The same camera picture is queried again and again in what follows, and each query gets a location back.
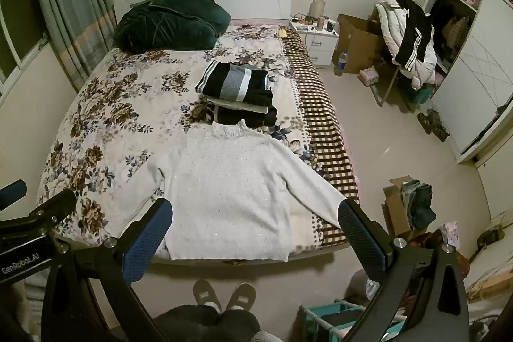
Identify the green bin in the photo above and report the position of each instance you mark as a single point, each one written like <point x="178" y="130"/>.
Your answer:
<point x="421" y="95"/>

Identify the folded black garment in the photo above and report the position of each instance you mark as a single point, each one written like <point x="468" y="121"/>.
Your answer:
<point x="248" y="118"/>

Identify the white knit sweater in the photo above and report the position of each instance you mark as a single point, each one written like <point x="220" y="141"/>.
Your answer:
<point x="232" y="197"/>

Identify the pink tissue pack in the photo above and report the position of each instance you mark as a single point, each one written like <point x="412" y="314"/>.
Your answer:
<point x="368" y="76"/>

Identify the black striped jacket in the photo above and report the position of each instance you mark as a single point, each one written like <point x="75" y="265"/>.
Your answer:
<point x="417" y="29"/>

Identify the grey slipper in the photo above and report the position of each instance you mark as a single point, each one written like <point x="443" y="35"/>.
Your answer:
<point x="241" y="296"/>
<point x="206" y="296"/>

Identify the dark cup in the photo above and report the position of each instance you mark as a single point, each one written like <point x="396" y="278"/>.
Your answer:
<point x="330" y="26"/>

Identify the pale green curtain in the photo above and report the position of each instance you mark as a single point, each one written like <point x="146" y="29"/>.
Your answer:
<point x="68" y="5"/>

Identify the wooden chair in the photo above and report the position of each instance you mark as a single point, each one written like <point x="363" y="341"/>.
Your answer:
<point x="386" y="85"/>

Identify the person's legs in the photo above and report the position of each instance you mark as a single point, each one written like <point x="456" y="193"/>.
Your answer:
<point x="208" y="324"/>

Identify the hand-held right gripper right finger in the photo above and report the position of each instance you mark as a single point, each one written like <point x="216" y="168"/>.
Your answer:
<point x="360" y="242"/>

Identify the plastic water bottle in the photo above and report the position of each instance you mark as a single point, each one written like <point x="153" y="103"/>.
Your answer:
<point x="342" y="63"/>

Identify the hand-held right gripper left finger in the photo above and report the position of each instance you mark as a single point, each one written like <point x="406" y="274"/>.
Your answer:
<point x="146" y="246"/>

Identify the beige bag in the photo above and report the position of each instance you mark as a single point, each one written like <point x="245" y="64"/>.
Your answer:
<point x="457" y="31"/>

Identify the dark patterned shoes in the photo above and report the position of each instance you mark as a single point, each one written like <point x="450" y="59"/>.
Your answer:
<point x="435" y="123"/>

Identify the white wardrobe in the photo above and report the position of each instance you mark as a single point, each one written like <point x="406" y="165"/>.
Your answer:
<point x="477" y="65"/>

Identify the folded black striped sweater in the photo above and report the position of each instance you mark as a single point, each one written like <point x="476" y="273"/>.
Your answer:
<point x="236" y="83"/>

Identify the small cardboard box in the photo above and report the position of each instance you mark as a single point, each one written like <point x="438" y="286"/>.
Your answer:
<point x="394" y="205"/>

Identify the white nightstand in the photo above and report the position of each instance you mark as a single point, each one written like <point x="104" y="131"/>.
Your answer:
<point x="318" y="45"/>

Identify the dark hanging clothes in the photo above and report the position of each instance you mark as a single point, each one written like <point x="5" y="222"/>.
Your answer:
<point x="441" y="25"/>

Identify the teal rack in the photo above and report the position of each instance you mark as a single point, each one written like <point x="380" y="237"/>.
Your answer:
<point x="320" y="320"/>

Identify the beige cylinder lamp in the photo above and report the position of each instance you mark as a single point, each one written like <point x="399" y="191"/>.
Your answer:
<point x="316" y="9"/>

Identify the dark green duvet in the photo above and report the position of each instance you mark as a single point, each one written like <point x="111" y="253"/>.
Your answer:
<point x="168" y="21"/>

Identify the dark clothes bundle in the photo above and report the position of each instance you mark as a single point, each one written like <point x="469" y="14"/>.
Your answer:
<point x="421" y="205"/>

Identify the folded beige garment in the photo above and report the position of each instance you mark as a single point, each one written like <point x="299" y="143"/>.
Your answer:
<point x="244" y="106"/>

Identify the floral bed blanket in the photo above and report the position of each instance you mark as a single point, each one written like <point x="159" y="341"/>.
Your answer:
<point x="120" y="117"/>

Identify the white window frame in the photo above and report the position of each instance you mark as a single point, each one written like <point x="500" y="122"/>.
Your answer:
<point x="20" y="49"/>

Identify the brown checked blanket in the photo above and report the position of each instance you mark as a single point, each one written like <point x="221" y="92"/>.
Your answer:
<point x="324" y="125"/>

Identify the large cardboard box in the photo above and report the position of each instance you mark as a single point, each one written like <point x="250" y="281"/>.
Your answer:
<point x="358" y="45"/>

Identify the pink cup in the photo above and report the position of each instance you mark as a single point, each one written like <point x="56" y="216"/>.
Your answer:
<point x="321" y="22"/>

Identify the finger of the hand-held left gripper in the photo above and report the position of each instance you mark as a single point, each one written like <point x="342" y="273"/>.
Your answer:
<point x="52" y="207"/>
<point x="12" y="194"/>

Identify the yellow box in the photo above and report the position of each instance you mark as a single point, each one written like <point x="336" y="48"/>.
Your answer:
<point x="282" y="32"/>

